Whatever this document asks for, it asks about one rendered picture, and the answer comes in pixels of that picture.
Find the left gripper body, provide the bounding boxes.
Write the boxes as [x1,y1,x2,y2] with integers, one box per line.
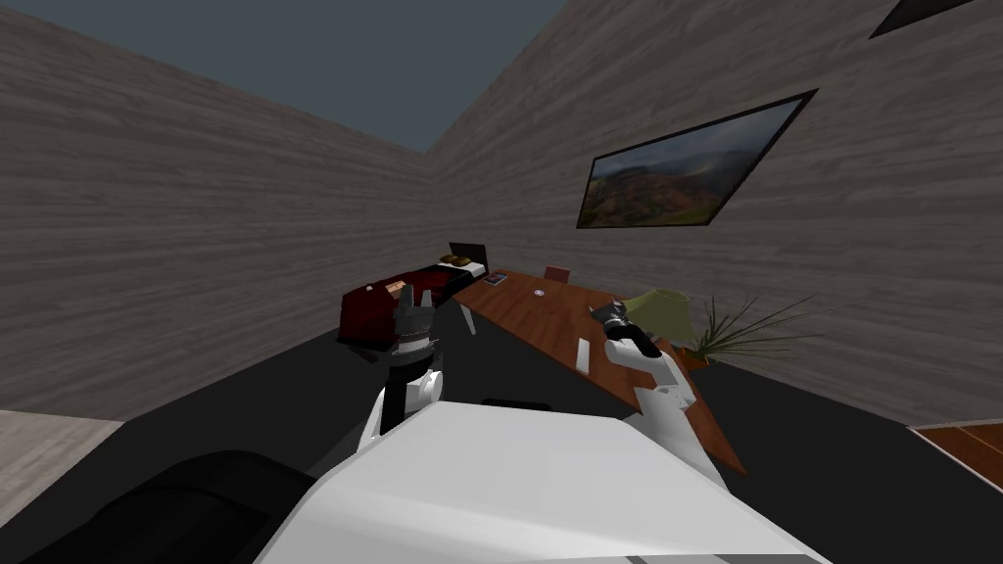
[392,304,436,340]

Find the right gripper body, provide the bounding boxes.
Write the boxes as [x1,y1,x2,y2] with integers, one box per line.
[590,301,630,331]

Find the dark red bed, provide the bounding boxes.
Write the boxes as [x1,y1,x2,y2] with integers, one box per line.
[336,241,490,364]

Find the green table lamp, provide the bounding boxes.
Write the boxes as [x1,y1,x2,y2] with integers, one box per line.
[622,288,696,347]

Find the brown wooden table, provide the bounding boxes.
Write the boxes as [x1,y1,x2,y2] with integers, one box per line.
[453,269,748,478]

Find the potted green plant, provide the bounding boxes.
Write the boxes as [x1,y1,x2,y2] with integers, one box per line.
[675,293,834,371]

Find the framed landscape picture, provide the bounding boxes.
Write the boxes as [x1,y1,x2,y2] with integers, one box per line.
[575,88,820,231]

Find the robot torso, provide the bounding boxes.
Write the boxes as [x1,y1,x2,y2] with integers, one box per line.
[254,398,832,564]

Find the brown wooden furniture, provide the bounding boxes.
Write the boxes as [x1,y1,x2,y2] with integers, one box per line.
[908,421,1003,494]

